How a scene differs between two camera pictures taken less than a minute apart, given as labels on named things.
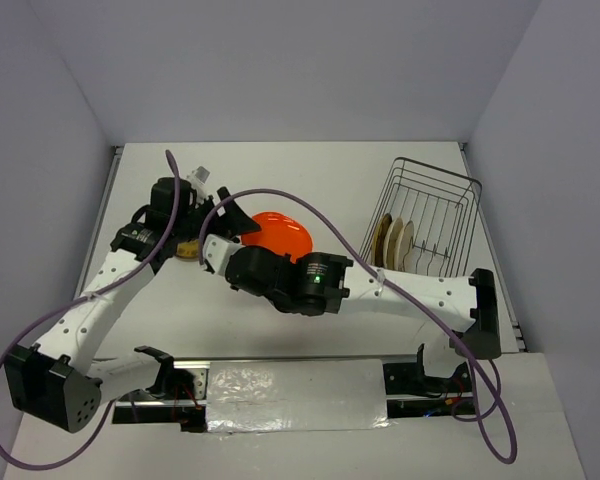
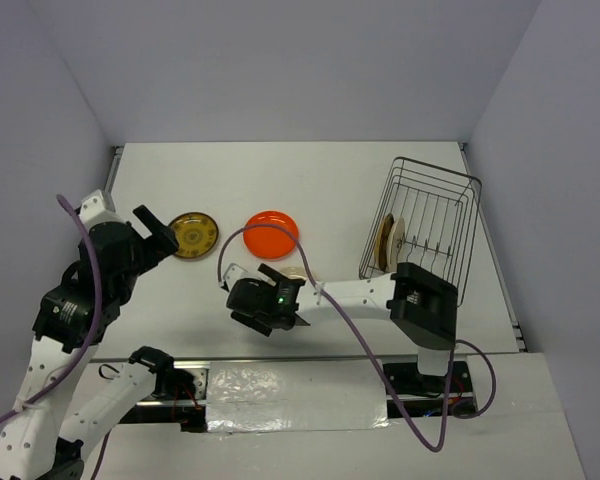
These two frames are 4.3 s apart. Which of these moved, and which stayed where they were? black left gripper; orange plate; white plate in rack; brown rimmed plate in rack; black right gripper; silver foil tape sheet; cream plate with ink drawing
Moved: black right gripper; cream plate with ink drawing; orange plate; black left gripper
Stayed: brown rimmed plate in rack; white plate in rack; silver foil tape sheet
